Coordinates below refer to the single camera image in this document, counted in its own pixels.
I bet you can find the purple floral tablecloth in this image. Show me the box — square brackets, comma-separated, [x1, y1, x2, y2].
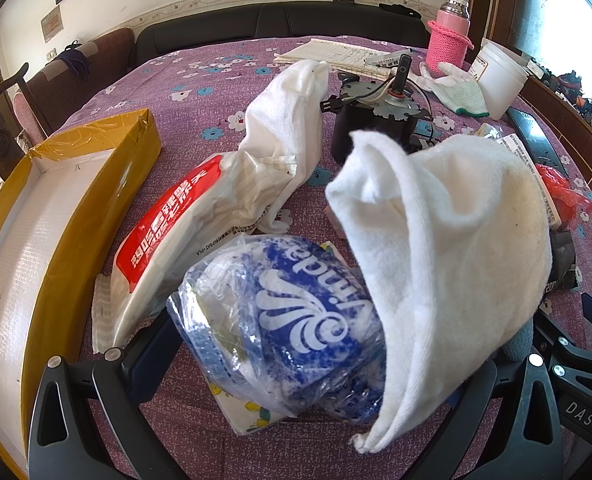
[68, 38, 592, 479]

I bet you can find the white work glove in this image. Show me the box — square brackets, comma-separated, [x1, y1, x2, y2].
[409, 62, 489, 118]

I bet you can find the paper notebook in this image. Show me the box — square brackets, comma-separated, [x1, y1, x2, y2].
[274, 38, 392, 80]

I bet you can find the yellow cardboard tray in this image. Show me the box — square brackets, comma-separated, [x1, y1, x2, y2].
[0, 108, 160, 479]

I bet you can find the white cloth sock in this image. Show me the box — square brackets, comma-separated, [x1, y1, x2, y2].
[238, 60, 328, 234]

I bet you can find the dark wooden chair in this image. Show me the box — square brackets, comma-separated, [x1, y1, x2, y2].
[0, 63, 53, 179]

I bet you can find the red white tissue pack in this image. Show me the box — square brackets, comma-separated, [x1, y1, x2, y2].
[91, 152, 297, 353]

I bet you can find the large white towel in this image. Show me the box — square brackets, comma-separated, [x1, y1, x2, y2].
[325, 130, 552, 454]

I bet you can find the floral tissue pack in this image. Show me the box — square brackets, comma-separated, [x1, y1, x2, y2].
[207, 382, 283, 436]

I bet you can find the black smartphone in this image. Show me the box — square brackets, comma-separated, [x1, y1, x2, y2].
[506, 107, 568, 178]

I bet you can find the brown armchair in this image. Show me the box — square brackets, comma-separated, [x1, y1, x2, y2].
[27, 28, 134, 131]

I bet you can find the pink bottle with knit sleeve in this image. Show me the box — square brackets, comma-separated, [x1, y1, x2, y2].
[425, 0, 474, 74]

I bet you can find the blue white plastic bag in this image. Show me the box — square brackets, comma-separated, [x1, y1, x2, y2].
[167, 235, 385, 424]

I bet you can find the red plastic bag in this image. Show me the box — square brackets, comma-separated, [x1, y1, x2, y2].
[536, 164, 592, 230]

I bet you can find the small wall plaque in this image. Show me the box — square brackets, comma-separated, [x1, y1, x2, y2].
[40, 4, 64, 44]

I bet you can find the black sofa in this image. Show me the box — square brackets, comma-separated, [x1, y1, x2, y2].
[130, 0, 430, 67]

